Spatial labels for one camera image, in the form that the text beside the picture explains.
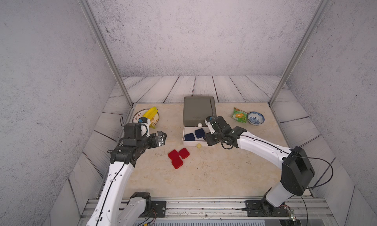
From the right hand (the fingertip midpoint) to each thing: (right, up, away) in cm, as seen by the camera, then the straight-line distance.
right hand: (208, 136), depth 85 cm
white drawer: (-11, +3, +10) cm, 15 cm away
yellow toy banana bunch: (-40, +13, +23) cm, 48 cm away
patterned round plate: (-38, +8, +24) cm, 46 cm away
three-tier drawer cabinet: (-7, +15, +6) cm, 18 cm away
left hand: (-25, +2, -10) cm, 27 cm away
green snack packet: (+24, +12, +21) cm, 34 cm away
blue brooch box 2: (-11, -1, +6) cm, 13 cm away
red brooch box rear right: (-15, -11, +7) cm, 20 cm away
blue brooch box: (-5, +1, +7) cm, 9 cm away
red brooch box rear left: (-21, -13, +7) cm, 25 cm away
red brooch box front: (-18, -16, +4) cm, 25 cm away
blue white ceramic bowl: (+37, +10, +25) cm, 46 cm away
